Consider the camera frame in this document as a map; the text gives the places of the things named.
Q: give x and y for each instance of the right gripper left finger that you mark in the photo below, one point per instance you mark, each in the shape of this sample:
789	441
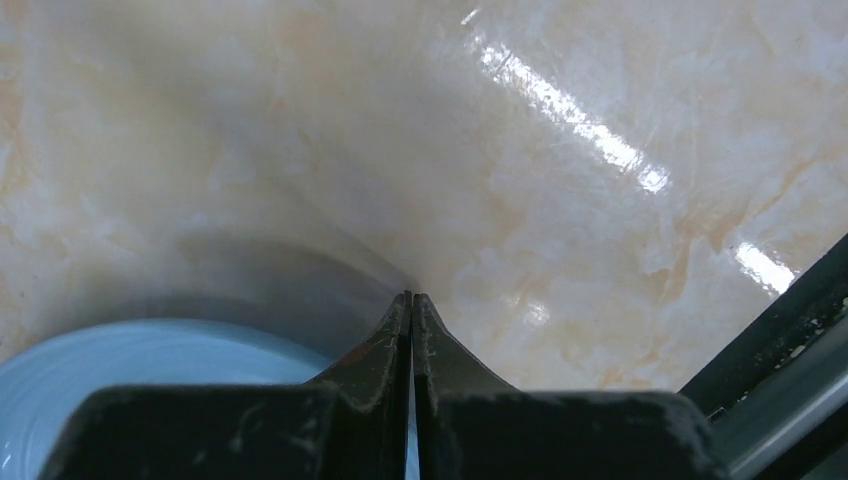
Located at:
348	422

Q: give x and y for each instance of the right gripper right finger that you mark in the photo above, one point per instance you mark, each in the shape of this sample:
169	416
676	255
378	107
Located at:
472	424

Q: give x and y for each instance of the blue plate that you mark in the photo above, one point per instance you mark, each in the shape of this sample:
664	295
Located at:
42	386

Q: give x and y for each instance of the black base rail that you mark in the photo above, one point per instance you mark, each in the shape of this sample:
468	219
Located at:
776	396

